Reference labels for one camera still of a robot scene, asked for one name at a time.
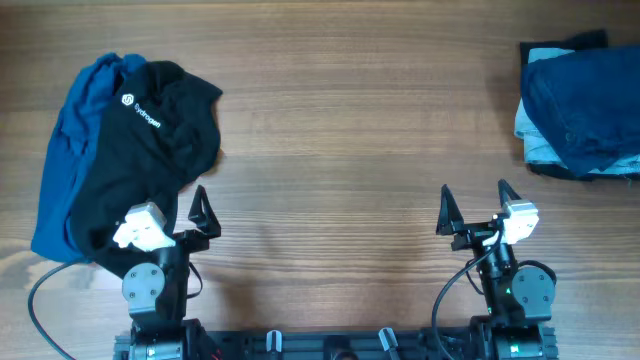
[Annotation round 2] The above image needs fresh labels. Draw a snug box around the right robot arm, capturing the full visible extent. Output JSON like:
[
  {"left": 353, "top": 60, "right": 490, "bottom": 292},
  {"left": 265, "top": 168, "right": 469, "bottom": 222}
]
[{"left": 431, "top": 179, "right": 558, "bottom": 359}]

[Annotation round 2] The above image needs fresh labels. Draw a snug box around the black folded garment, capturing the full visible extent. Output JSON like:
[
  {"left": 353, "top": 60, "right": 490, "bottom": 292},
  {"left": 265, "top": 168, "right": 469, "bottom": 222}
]
[{"left": 519, "top": 29, "right": 639, "bottom": 181}]

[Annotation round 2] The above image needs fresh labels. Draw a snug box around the black polo shirt with logo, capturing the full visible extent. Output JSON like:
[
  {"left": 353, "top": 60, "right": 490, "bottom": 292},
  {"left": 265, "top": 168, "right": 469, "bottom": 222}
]
[{"left": 70, "top": 61, "right": 222, "bottom": 277}]

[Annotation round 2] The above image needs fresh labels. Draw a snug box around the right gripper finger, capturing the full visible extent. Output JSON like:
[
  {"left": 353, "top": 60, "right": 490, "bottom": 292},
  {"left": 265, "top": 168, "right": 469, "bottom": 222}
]
[
  {"left": 436, "top": 184, "right": 464, "bottom": 236},
  {"left": 498, "top": 179, "right": 522, "bottom": 210}
]

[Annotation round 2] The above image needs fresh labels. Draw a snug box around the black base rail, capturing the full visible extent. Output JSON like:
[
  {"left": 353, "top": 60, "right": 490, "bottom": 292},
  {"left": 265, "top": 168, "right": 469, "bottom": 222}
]
[{"left": 113, "top": 327, "right": 559, "bottom": 360}]

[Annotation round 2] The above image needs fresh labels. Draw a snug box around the dark navy folded garment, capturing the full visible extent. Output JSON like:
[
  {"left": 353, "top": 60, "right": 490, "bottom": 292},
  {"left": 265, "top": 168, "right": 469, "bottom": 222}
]
[{"left": 520, "top": 45, "right": 639, "bottom": 177}]

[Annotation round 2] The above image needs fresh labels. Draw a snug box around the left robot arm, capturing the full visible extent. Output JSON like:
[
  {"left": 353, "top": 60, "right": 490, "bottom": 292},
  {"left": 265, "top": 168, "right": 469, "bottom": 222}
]
[{"left": 113, "top": 186, "right": 223, "bottom": 360}]

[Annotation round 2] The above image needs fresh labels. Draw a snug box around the blue crumpled shirt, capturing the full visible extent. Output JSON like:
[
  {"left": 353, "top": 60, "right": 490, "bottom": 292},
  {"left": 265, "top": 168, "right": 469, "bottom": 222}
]
[{"left": 31, "top": 53, "right": 146, "bottom": 263}]

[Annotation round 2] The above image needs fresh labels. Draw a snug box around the light blue folded garment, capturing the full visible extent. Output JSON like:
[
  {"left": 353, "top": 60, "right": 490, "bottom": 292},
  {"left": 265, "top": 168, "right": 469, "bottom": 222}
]
[{"left": 514, "top": 47, "right": 639, "bottom": 177}]

